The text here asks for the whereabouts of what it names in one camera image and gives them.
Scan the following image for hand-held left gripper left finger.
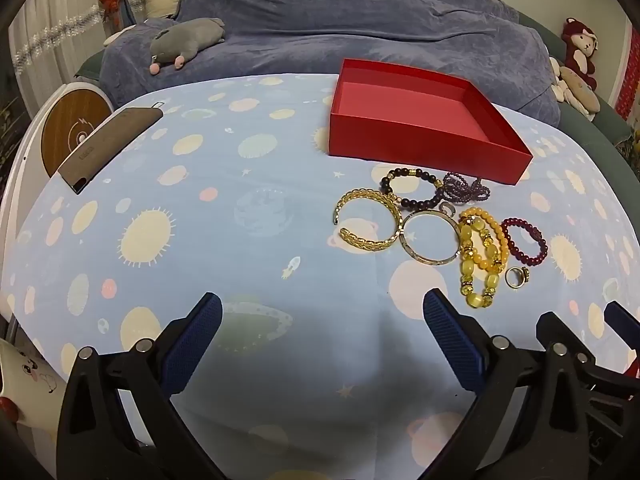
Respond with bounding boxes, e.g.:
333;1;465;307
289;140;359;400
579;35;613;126
56;291;224;480

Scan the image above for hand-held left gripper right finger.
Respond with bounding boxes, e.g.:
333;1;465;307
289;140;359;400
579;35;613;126
422;287;593;480

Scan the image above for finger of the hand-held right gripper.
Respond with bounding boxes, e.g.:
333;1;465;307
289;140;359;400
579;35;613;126
603;301;640;350
536;311;640;403

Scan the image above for yellow large-bead bracelet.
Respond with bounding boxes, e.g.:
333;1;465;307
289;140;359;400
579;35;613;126
459;217;501;308

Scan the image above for gold ring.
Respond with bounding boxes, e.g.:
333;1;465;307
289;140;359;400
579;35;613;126
504;266;531;289

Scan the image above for thin gold bangle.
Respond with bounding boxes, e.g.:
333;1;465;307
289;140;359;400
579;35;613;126
400;210;463;265

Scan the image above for dark red bead bracelet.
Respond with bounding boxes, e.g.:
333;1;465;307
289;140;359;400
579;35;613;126
500;217;549;267

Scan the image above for orange small-bead bracelet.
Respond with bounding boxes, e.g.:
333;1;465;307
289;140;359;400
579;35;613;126
460;206;510;273

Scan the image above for gold chain bangle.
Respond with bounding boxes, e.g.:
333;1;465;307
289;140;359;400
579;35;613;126
332;188;403;253

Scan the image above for purple bead bracelet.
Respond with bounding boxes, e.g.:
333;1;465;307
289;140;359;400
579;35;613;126
442;171;491;203

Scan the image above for red cardboard box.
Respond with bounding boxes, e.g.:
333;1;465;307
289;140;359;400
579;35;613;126
328;58;534;186

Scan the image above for planet print tablecloth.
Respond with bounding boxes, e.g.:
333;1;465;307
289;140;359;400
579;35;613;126
0;74;640;480

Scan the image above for white plush with face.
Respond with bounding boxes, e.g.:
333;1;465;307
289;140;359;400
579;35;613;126
0;337;68;461

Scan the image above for green plant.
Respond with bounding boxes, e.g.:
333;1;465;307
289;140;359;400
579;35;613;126
617;130;640;171

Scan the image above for green sofa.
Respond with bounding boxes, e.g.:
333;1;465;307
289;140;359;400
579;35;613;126
517;10;633;148

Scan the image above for beige plush toy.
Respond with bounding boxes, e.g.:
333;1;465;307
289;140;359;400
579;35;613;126
549;56;601;122

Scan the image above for red fringe decoration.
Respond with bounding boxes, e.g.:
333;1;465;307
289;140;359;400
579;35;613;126
614;25;640;123

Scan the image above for white round wood-top device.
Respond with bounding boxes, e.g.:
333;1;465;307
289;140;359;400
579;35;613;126
0;80;116;261

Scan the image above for red bear plush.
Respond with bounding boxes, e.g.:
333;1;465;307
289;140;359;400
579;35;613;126
560;17;599;92

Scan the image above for grey plush toy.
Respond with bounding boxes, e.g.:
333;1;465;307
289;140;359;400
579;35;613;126
149;17;226;73

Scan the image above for white round cushion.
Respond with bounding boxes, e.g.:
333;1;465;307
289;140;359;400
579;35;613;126
104;24;138;47

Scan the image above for blue velvet blanket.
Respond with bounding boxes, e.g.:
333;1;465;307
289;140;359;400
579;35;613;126
99;0;561;126

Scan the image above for white curtain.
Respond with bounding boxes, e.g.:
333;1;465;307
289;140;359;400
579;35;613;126
10;0;146;86

